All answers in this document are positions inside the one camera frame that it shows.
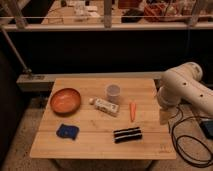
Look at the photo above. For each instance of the orange ceramic bowl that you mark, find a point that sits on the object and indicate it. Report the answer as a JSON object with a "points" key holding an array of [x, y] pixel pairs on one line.
{"points": [[66, 100]]}

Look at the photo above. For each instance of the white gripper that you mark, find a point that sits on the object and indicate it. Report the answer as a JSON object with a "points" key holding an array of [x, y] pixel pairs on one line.
{"points": [[164, 116]]}

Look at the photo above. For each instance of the blue cloth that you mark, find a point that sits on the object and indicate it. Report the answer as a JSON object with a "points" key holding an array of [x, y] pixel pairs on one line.
{"points": [[67, 131]]}

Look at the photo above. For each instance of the clear plastic cup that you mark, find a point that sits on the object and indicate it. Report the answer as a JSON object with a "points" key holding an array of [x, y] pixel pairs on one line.
{"points": [[113, 93]]}

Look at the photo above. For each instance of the wooden table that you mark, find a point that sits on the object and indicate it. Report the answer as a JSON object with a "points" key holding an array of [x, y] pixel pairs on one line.
{"points": [[95, 139]]}

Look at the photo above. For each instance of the black object on shelf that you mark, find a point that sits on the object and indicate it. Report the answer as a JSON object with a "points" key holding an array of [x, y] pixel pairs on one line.
{"points": [[132, 16]]}

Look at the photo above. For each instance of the red basket on shelf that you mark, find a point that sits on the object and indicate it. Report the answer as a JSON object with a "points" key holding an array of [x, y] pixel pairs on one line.
{"points": [[161, 12]]}

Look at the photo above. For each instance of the grey metal rail base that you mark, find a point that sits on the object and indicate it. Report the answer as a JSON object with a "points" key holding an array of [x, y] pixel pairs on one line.
{"points": [[44, 82]]}

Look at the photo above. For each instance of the diagonal metal pole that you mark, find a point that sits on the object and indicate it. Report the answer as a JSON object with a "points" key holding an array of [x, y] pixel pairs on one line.
{"points": [[26, 69]]}

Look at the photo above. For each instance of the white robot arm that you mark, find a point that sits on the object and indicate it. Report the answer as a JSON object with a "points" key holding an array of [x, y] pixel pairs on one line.
{"points": [[183, 82]]}

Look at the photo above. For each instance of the white tube with cap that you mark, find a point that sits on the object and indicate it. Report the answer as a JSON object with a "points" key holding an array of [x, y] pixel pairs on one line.
{"points": [[104, 106]]}

